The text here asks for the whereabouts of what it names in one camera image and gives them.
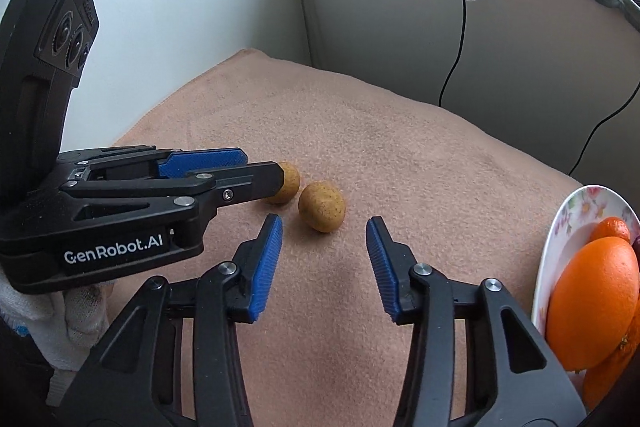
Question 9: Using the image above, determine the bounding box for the black ring light cable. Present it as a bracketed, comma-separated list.
[567, 87, 640, 178]

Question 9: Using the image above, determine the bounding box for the person's left hand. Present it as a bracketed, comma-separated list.
[0, 272, 113, 368]

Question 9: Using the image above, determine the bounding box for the peach fleece blanket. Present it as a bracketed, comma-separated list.
[95, 48, 586, 427]

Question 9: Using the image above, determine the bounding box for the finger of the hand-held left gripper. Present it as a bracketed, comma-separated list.
[60, 146, 249, 188]
[57, 161, 285, 234]

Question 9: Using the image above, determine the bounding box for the large rough-skinned orange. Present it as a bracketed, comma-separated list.
[582, 302, 640, 410]

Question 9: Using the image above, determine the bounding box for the small tangerine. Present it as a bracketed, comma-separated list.
[590, 217, 632, 244]

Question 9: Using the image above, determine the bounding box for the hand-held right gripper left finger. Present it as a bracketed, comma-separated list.
[55, 213, 284, 427]

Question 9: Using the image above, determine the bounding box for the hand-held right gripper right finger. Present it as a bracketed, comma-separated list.
[366, 217, 587, 427]

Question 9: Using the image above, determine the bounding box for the floral white plate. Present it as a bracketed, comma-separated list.
[531, 185, 640, 408]

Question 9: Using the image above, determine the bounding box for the brown longan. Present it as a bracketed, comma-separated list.
[265, 161, 301, 206]
[298, 181, 347, 234]

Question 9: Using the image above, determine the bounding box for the black adapter cable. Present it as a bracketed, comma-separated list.
[340, 0, 533, 108]

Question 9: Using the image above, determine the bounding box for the large smooth orange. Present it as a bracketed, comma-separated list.
[545, 236, 640, 370]

